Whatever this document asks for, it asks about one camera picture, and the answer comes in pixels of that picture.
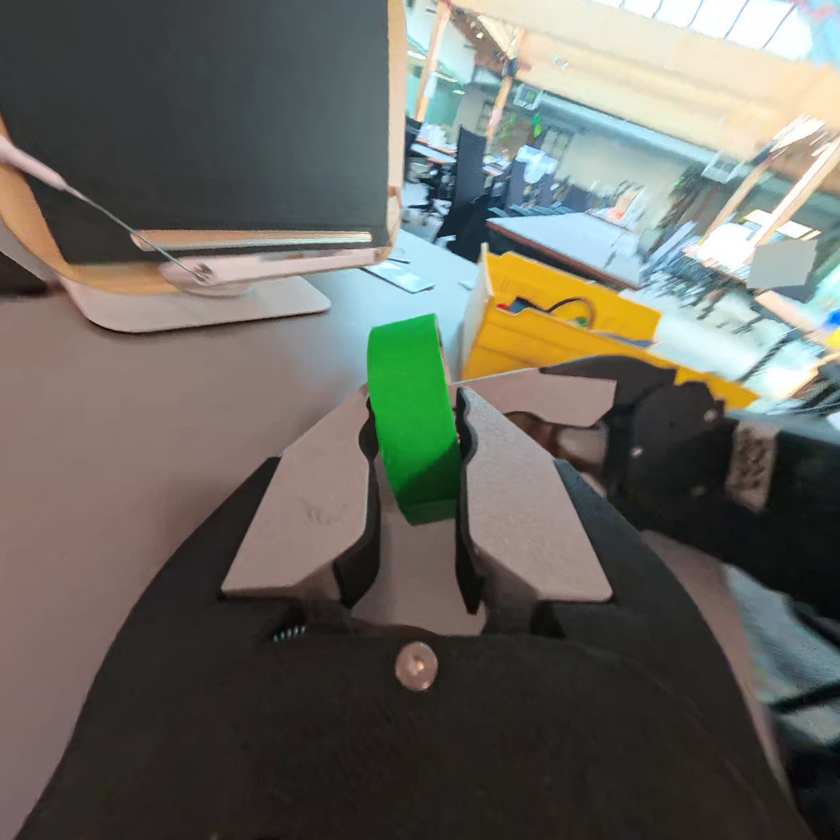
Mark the black monitor with wooden edge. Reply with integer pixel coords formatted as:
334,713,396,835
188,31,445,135
0,0,408,296

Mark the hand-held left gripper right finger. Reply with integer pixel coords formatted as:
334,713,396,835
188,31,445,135
454,386,616,616

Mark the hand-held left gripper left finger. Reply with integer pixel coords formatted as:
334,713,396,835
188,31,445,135
220,384,383,610

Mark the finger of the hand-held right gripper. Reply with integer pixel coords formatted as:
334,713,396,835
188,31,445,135
450,367,618,427
551,425,608,475

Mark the green tape roll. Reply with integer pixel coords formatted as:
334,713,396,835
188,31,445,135
366,314,463,526

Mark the black office chair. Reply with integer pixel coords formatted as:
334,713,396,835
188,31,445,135
436,126,503,262

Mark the grey flat plate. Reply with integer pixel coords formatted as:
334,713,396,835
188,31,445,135
363,258,436,294

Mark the yellow plastic bin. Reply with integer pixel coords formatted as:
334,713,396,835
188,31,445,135
459,243,762,411

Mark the black cable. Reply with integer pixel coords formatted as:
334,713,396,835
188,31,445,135
546,297,598,329

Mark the grey background table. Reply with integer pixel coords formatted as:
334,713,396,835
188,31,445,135
486,211,651,291

